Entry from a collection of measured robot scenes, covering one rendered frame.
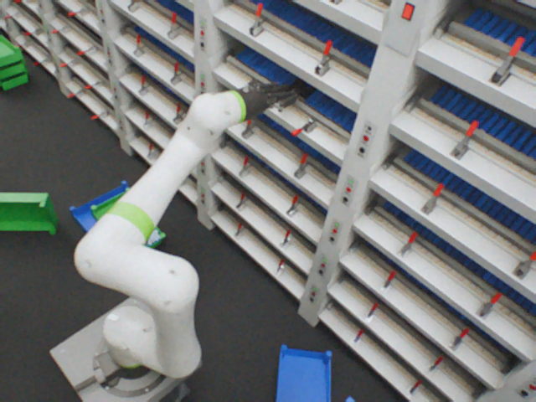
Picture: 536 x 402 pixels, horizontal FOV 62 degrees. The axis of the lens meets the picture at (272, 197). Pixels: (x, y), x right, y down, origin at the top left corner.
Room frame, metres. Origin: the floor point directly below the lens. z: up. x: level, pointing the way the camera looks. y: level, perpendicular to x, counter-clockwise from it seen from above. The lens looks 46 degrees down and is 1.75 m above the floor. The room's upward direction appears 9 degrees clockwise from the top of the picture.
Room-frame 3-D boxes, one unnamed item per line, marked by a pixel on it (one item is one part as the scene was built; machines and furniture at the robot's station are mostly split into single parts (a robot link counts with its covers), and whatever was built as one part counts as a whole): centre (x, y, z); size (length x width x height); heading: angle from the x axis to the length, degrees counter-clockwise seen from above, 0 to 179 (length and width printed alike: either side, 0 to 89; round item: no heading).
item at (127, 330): (0.57, 0.35, 0.46); 0.16 x 0.13 x 0.19; 76
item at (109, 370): (0.54, 0.40, 0.33); 0.26 x 0.15 x 0.06; 132
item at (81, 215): (1.38, 0.78, 0.04); 0.30 x 0.20 x 0.08; 142
